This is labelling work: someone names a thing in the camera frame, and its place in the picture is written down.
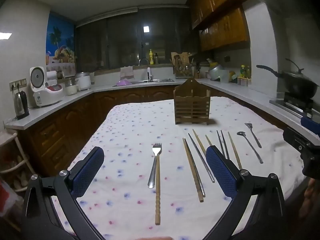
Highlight small metal fork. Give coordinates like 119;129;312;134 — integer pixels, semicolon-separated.
244;123;262;149

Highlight translucent plastic container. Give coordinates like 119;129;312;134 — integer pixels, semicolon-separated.
219;69;230;83

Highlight pink hanging towel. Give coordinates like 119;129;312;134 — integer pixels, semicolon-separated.
120;66;134;79

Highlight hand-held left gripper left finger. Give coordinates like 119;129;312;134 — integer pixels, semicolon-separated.
21;146;107;240

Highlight wall power socket strip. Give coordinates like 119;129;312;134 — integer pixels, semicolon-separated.
9;79;27;90

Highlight tropical fruit wall poster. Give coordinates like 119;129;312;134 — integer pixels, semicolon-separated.
46;12;75;72

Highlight person's right hand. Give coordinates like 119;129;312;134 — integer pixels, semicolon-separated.
299;177;320;220

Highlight black wok with lid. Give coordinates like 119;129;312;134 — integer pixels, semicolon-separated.
256;58;319;98

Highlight wooden cabinets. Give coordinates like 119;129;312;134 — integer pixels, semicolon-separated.
189;0;252;52
17;85;250;178

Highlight wooden upper cabinets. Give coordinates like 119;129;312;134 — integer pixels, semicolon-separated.
189;0;252;52

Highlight gas stove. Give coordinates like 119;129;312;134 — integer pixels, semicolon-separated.
269;92;314;118

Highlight white kitchen countertop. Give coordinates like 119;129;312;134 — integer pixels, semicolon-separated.
5;77;320;145

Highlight steel kitchen sink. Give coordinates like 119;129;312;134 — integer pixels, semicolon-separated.
112;78;175;87

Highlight grey metal pot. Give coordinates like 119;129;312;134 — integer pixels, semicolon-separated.
209;64;224;81

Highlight small glass-lidded pot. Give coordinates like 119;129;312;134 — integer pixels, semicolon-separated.
64;78;80;96

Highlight wooden cutting board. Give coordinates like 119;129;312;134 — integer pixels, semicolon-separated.
171;52;189;67

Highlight white cooking pot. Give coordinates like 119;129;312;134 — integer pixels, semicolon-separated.
75;72;92;91

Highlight wooden lower cabinets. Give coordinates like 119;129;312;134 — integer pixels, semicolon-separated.
17;85;250;178

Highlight white rice cooker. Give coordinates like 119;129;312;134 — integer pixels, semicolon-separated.
27;66;65;108

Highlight floral white tablecloth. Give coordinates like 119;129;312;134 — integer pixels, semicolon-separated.
51;97;307;240

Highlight carved wooden chopstick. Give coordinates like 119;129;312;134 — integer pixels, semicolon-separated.
155;155;161;225

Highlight steel electric kettle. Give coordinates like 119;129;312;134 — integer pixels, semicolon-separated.
14;91;30;120

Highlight countertop utensil rack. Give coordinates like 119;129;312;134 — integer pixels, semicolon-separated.
174;64;193;79

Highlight cooking oil bottles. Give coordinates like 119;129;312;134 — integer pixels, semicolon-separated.
239;65;251;78

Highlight white storage rack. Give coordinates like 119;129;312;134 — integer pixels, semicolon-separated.
0;130;37;230

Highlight round metal spoon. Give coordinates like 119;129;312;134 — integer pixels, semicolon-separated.
236;131;264;164

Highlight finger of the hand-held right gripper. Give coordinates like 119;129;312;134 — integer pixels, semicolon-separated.
301;116;320;139
283;127;320;179

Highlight wooden utensil holder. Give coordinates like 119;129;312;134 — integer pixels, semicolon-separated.
173;78;211;125

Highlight paper towel roll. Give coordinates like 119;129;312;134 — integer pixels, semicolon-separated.
47;70;63;80

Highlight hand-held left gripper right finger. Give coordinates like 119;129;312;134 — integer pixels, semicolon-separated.
200;145;287;240

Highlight dark kitchen window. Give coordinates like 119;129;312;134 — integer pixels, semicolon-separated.
75;6;200;73

